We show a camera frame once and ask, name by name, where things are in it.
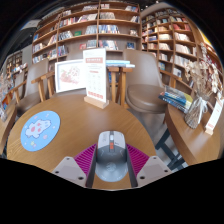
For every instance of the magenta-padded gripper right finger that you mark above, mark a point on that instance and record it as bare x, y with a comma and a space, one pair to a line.
140, 161

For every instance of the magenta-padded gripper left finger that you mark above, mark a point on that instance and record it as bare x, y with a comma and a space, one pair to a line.
83, 160

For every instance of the grey computer mouse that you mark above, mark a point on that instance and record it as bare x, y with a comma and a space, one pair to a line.
111, 156

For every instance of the round blue mouse pad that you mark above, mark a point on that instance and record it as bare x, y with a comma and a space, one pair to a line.
40, 129

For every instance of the brown padded wooden armchair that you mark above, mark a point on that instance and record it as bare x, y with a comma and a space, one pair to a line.
143, 90
31, 73
75, 55

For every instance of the white framed floral picture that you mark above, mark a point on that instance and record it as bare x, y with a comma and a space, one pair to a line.
70, 76

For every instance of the small white table sign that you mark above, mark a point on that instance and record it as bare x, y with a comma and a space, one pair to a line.
215, 118

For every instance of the white sign in wooden base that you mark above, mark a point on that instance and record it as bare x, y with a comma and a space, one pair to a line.
95, 73

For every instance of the stack of blue books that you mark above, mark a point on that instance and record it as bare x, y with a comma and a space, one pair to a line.
120, 63

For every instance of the glass vase with pink flowers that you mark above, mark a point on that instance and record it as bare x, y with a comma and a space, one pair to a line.
3, 96

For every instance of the distant wooden shelf unit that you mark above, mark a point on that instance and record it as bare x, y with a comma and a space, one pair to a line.
13, 63

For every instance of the tall angled wooden bookshelf unit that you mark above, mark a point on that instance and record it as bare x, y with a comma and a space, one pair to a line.
173, 36

